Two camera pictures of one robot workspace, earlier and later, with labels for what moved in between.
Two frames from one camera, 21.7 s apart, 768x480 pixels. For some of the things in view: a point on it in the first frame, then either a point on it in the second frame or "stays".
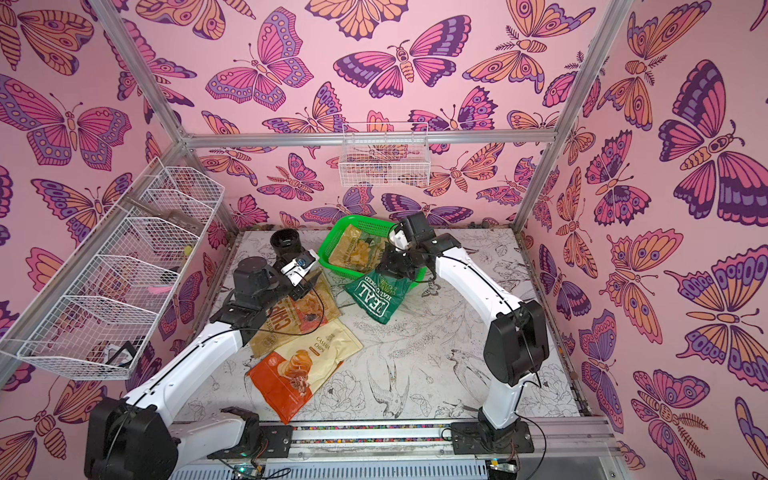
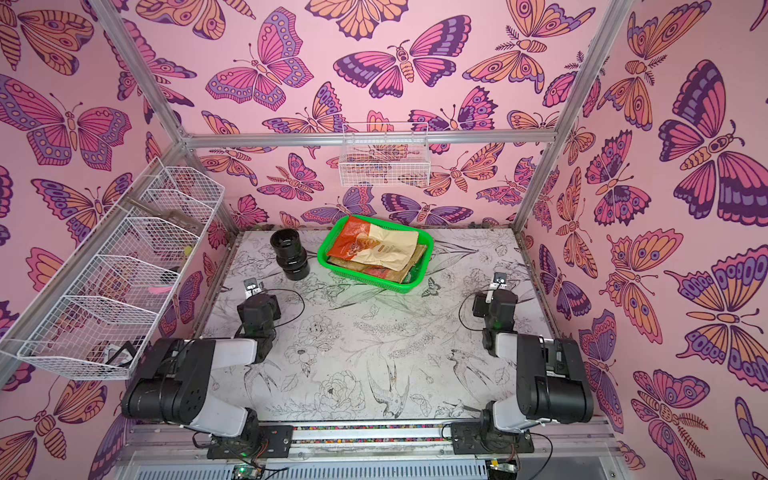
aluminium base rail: (406, 450) stays
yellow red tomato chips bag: (295, 317) -> (386, 249)
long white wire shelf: (99, 327) stays
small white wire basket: (385, 154) stays
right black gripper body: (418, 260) -> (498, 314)
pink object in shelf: (159, 289) stays
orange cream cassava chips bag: (290, 376) -> (355, 239)
